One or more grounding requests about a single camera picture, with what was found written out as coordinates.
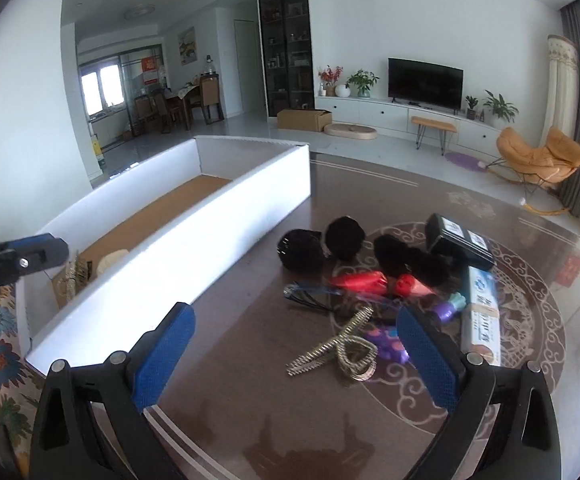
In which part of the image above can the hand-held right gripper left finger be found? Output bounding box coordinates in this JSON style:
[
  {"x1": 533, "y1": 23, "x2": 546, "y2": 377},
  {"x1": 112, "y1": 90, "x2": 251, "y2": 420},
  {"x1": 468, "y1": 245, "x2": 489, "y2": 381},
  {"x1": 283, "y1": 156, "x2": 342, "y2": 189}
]
[{"x1": 28, "y1": 302, "x2": 197, "y2": 480}]

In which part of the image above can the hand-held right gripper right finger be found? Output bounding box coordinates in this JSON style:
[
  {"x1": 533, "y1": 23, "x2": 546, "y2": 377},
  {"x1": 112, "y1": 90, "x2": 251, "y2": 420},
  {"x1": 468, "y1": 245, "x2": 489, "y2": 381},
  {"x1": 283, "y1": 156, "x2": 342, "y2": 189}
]
[{"x1": 395, "y1": 304, "x2": 563, "y2": 480}]

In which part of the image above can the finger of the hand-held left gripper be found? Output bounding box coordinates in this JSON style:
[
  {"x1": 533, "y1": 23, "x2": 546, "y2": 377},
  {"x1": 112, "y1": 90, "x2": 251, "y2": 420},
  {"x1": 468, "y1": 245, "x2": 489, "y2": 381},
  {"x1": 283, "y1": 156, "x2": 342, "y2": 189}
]
[{"x1": 0, "y1": 233, "x2": 69, "y2": 281}]

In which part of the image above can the metal heart hair claw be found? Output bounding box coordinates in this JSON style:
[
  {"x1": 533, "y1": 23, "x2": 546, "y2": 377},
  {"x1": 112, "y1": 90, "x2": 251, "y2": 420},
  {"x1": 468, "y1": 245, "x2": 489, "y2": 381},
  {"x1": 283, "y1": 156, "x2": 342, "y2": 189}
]
[{"x1": 286, "y1": 305, "x2": 378, "y2": 386}]

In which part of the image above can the long white cardboard box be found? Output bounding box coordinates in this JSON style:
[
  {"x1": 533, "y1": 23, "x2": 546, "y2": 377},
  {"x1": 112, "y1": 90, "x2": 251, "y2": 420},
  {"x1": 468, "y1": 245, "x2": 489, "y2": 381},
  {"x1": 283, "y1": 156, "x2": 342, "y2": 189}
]
[{"x1": 17, "y1": 135, "x2": 312, "y2": 376}]

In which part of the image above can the brown patterned desktop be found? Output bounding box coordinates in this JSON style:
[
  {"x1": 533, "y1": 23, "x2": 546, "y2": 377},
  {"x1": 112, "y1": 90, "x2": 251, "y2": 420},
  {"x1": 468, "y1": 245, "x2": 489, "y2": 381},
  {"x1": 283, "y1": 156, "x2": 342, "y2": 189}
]
[{"x1": 34, "y1": 152, "x2": 580, "y2": 480}]

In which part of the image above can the gold hair comb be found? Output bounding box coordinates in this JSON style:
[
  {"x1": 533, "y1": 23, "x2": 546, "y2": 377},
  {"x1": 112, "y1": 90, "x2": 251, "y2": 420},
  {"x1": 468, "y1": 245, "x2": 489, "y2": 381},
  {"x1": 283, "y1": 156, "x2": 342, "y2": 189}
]
[{"x1": 54, "y1": 255, "x2": 93, "y2": 306}]

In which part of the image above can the purple plastic toy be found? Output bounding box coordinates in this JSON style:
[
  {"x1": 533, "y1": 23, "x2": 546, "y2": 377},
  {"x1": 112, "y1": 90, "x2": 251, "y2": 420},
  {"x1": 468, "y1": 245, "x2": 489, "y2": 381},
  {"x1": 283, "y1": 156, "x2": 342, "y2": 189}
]
[{"x1": 362, "y1": 327, "x2": 411, "y2": 365}]

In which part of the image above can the purple toy with green top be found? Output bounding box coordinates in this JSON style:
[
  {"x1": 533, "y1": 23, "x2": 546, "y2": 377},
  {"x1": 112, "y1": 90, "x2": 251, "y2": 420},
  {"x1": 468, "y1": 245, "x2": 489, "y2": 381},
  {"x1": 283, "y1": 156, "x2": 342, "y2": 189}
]
[{"x1": 427, "y1": 294, "x2": 467, "y2": 325}]

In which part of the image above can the white blue toothpaste box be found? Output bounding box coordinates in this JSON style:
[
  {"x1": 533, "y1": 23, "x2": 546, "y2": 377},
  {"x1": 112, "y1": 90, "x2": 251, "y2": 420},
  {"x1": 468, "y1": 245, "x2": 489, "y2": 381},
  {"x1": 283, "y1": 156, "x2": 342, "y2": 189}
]
[{"x1": 459, "y1": 266, "x2": 502, "y2": 367}]

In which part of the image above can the cream round object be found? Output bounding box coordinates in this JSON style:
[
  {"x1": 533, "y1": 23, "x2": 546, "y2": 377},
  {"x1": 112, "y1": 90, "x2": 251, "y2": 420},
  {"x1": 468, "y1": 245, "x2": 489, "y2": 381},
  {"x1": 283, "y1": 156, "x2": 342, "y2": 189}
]
[{"x1": 98, "y1": 251, "x2": 130, "y2": 273}]

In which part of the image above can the floral patterned cushion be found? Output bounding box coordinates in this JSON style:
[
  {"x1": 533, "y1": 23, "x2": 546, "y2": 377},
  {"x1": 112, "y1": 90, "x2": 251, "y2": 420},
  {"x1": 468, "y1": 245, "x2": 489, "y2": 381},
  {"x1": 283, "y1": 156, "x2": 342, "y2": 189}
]
[{"x1": 0, "y1": 280, "x2": 45, "y2": 476}]

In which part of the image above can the light red snack packet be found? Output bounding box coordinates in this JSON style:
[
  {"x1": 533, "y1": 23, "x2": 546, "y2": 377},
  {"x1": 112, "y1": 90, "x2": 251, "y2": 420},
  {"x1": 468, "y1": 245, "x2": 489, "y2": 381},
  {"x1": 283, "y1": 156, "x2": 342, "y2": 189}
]
[{"x1": 327, "y1": 271, "x2": 388, "y2": 297}]

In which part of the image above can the black rectangular box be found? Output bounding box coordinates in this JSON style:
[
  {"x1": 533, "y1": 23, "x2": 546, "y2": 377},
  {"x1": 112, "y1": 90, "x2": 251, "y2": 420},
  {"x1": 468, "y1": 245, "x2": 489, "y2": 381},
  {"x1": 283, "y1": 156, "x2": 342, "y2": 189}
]
[{"x1": 425, "y1": 213, "x2": 496, "y2": 271}]

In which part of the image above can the black blue hair clip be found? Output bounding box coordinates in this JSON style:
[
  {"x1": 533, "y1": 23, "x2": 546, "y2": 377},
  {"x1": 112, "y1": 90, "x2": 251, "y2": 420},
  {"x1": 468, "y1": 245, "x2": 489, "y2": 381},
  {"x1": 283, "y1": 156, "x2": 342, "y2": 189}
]
[{"x1": 283, "y1": 282, "x2": 343, "y2": 316}]

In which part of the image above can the purple floor mat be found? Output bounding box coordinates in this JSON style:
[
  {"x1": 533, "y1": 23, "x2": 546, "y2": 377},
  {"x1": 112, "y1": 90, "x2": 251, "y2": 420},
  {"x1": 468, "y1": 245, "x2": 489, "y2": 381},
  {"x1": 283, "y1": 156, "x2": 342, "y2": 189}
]
[{"x1": 444, "y1": 152, "x2": 486, "y2": 172}]

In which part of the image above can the dining table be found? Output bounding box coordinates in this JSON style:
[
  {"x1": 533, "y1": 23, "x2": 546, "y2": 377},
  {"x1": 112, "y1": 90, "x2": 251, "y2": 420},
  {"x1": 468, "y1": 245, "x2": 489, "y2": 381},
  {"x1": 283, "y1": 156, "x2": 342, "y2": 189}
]
[{"x1": 162, "y1": 85, "x2": 205, "y2": 131}]

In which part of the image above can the red window poster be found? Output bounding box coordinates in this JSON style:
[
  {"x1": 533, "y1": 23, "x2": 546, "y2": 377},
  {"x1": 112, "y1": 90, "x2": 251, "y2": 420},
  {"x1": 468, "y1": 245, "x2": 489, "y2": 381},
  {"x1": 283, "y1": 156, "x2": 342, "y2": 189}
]
[{"x1": 141, "y1": 56, "x2": 165, "y2": 85}]

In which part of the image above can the orange rocking chair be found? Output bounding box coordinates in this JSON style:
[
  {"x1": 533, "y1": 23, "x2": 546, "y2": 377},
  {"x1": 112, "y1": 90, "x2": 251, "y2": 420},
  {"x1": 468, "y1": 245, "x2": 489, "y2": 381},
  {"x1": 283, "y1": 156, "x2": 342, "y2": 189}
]
[{"x1": 485, "y1": 126, "x2": 580, "y2": 216}]

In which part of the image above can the wooden bench with metal legs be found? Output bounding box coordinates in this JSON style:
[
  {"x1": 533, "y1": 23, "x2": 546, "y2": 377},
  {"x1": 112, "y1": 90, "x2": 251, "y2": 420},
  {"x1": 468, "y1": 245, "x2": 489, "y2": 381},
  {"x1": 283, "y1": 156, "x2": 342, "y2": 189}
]
[{"x1": 410, "y1": 116, "x2": 458, "y2": 156}]

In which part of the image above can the beige pet scratcher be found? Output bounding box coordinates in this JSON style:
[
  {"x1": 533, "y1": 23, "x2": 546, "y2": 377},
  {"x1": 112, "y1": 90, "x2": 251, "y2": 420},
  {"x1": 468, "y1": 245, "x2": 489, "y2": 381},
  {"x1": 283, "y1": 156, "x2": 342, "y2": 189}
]
[{"x1": 324, "y1": 123, "x2": 378, "y2": 142}]

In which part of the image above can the white television cabinet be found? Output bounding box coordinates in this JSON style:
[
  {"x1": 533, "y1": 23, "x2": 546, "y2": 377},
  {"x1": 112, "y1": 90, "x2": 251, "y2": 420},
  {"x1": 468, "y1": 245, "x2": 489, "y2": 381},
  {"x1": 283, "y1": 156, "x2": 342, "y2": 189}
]
[{"x1": 314, "y1": 95, "x2": 508, "y2": 153}]

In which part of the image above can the large leafy potted plant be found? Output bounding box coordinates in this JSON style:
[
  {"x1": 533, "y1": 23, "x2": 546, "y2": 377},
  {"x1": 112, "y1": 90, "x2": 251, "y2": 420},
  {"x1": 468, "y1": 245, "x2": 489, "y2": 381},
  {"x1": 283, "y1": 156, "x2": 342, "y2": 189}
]
[{"x1": 484, "y1": 90, "x2": 520, "y2": 128}]

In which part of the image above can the brown cardboard box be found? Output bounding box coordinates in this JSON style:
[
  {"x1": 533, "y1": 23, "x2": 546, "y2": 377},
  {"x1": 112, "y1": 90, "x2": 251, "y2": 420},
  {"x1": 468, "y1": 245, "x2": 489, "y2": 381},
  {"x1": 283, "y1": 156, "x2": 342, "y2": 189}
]
[{"x1": 276, "y1": 108, "x2": 333, "y2": 132}]

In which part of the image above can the black flat television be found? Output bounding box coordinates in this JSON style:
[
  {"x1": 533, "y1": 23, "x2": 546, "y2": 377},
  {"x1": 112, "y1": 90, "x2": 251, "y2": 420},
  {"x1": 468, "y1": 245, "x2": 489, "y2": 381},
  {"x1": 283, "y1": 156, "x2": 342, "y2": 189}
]
[{"x1": 387, "y1": 57, "x2": 465, "y2": 111}]

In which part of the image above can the white door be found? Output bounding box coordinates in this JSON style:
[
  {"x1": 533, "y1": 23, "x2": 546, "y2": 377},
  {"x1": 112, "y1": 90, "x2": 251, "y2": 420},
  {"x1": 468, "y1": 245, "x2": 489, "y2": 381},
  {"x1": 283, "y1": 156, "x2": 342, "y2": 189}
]
[{"x1": 233, "y1": 19, "x2": 261, "y2": 116}]

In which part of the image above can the green potted plant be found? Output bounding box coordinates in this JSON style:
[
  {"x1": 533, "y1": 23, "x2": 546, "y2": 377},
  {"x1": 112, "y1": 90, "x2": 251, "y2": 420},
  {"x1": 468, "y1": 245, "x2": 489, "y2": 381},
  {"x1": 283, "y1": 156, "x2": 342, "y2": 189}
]
[{"x1": 346, "y1": 69, "x2": 381, "y2": 98}]

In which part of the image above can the red flower arrangement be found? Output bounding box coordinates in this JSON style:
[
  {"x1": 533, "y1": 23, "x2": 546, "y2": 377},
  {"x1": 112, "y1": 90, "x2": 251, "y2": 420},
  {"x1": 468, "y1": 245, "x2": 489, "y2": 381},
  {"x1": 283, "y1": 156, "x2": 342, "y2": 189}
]
[{"x1": 318, "y1": 65, "x2": 345, "y2": 97}]

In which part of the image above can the white patterned curtain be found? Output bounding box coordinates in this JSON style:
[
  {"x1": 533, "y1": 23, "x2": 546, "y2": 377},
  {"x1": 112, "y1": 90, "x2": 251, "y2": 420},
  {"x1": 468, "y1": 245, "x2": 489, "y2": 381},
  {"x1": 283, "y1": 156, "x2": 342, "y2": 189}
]
[{"x1": 540, "y1": 34, "x2": 580, "y2": 161}]

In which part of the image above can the dark glass display cabinet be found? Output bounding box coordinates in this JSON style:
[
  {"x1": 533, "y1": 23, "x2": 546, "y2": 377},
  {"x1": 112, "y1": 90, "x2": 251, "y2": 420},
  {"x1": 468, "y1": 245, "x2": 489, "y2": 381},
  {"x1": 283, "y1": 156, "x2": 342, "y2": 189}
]
[{"x1": 256, "y1": 0, "x2": 317, "y2": 120}]

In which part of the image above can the framed wall painting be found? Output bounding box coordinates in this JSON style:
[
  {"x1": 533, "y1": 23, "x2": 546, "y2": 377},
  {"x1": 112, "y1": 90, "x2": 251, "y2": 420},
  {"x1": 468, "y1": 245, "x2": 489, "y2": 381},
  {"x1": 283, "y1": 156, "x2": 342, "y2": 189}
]
[{"x1": 177, "y1": 26, "x2": 197, "y2": 66}]

